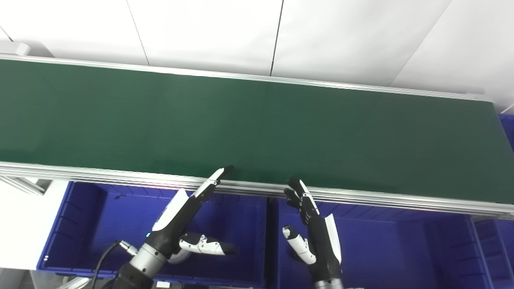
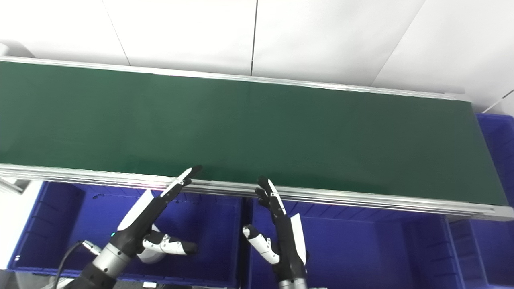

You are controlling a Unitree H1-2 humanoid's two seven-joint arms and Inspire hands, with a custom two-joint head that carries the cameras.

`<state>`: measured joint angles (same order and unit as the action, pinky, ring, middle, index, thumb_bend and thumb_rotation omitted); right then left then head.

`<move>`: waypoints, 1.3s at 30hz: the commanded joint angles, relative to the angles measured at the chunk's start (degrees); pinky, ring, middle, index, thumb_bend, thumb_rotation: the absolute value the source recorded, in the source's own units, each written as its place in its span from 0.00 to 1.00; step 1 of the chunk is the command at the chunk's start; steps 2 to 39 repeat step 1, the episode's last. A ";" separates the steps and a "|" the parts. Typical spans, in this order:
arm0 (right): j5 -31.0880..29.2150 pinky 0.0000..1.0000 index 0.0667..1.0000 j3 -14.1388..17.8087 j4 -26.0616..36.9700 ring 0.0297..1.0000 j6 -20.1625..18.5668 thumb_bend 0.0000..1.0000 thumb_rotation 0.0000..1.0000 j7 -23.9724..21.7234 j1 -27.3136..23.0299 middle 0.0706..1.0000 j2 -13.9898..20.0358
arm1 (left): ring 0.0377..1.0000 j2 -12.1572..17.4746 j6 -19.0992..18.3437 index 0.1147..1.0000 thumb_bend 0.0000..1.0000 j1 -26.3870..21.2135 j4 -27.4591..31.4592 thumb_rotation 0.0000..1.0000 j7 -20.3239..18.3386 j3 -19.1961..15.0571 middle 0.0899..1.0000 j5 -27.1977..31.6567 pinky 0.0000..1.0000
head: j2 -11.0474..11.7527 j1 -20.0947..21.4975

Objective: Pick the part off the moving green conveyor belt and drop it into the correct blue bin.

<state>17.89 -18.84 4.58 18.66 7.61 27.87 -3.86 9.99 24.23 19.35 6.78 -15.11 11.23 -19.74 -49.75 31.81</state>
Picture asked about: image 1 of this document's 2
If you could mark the grey conveyor motor housing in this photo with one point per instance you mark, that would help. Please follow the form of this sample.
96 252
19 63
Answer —
14 49

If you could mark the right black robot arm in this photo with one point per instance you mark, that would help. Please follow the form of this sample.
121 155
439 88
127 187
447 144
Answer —
328 284

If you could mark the blue plastic bin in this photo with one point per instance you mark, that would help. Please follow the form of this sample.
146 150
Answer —
507 130
104 228
381 249
496 249

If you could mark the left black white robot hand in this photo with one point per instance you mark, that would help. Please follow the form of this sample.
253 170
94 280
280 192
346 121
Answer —
176 218

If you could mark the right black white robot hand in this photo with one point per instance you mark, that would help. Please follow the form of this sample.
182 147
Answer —
321 245

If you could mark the green conveyor belt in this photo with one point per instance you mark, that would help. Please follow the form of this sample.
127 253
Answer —
361 197
257 128

